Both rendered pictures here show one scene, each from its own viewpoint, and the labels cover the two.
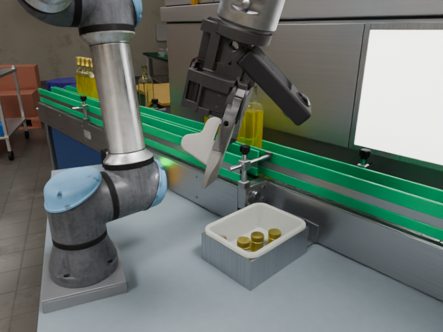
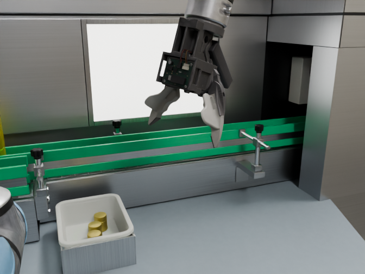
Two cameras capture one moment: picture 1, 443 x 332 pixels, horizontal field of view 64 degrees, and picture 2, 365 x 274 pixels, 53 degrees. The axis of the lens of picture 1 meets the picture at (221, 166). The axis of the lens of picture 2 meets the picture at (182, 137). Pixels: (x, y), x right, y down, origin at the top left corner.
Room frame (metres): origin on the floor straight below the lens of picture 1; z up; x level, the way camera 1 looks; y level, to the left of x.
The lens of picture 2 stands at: (0.26, 0.60, 1.32)
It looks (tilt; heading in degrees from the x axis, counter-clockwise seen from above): 18 degrees down; 292
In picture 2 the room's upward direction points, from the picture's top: straight up
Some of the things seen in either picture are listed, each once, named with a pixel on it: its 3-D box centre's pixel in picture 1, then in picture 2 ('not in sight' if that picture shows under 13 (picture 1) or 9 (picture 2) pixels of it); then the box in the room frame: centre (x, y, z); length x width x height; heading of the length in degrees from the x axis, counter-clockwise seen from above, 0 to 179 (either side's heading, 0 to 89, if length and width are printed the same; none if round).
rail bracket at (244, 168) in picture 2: not in sight; (253, 156); (0.47, -0.52, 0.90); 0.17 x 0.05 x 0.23; 133
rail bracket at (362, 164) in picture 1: (365, 170); (116, 138); (0.90, -0.39, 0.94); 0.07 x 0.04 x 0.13; 133
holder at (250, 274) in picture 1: (262, 238); (92, 228); (0.81, -0.11, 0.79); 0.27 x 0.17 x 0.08; 133
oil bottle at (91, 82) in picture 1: (95, 85); not in sight; (1.94, 0.68, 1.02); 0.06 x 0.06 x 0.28; 43
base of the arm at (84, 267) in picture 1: (82, 248); not in sight; (0.70, 0.32, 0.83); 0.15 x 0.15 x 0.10
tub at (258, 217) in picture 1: (255, 239); (93, 230); (0.79, -0.09, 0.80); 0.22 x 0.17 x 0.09; 133
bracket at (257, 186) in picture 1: (253, 193); (42, 199); (0.95, -0.09, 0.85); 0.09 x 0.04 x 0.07; 133
